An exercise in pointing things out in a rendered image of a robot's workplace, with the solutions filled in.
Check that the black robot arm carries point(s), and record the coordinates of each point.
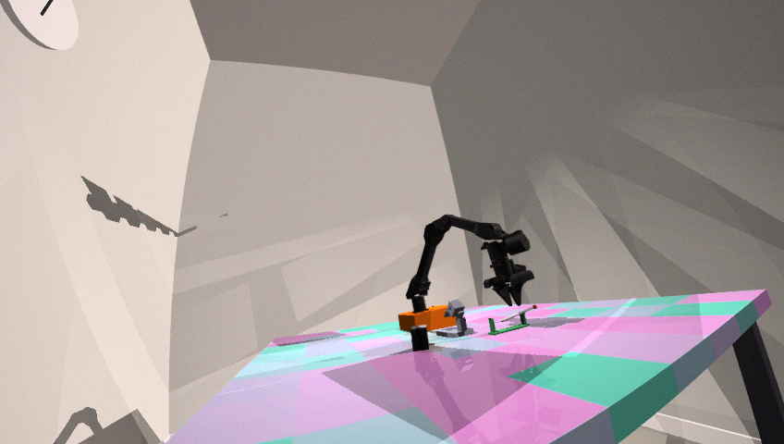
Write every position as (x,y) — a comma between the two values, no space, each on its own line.
(434,233)

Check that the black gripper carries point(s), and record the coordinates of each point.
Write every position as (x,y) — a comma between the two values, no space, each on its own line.
(504,274)

